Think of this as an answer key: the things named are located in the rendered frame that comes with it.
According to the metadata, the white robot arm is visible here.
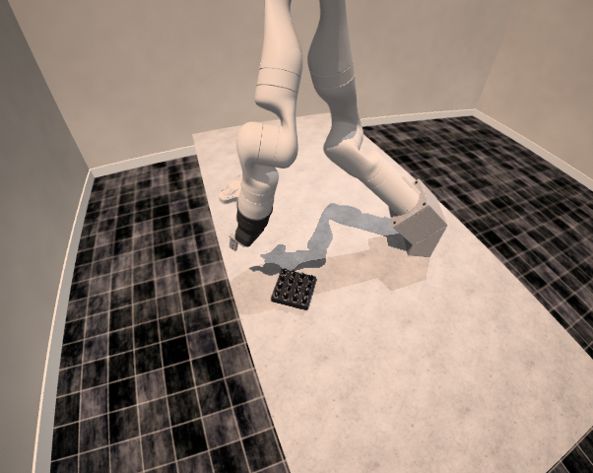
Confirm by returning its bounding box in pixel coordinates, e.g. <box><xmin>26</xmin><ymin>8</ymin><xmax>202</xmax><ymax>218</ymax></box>
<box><xmin>236</xmin><ymin>0</ymin><xmax>421</xmax><ymax>215</ymax></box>

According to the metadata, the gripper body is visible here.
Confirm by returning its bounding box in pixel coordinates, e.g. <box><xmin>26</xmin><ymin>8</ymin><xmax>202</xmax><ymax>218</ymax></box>
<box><xmin>219</xmin><ymin>174</ymin><xmax>275</xmax><ymax>247</ymax></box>

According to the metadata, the black knob box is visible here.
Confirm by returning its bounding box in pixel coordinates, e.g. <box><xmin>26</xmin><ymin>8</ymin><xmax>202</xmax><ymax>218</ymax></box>
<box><xmin>271</xmin><ymin>268</ymin><xmax>316</xmax><ymax>310</ymax></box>

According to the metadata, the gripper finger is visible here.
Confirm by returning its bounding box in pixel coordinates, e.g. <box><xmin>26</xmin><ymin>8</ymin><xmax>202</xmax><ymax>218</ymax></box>
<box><xmin>229</xmin><ymin>233</ymin><xmax>244</xmax><ymax>251</ymax></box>

